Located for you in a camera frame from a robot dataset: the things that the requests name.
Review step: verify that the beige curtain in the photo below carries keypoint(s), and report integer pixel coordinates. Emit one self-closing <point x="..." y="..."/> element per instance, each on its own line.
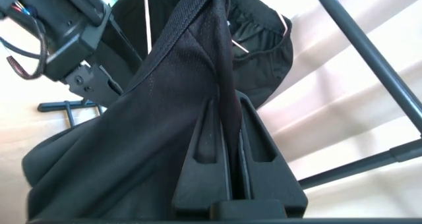
<point x="346" y="95"/>

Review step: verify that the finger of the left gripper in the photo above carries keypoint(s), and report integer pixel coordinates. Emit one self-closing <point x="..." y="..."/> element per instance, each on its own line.
<point x="122" y="59"/>

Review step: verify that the black garment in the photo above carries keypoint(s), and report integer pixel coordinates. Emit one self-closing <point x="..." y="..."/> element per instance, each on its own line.
<point x="132" y="135"/>

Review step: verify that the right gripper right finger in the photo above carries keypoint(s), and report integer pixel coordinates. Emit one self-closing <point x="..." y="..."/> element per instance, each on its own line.
<point x="277" y="184"/>

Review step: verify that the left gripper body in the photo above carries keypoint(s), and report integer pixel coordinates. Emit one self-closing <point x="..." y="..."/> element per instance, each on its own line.
<point x="72" y="36"/>

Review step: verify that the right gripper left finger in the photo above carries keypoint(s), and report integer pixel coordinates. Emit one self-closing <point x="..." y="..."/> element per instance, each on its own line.
<point x="198" y="184"/>

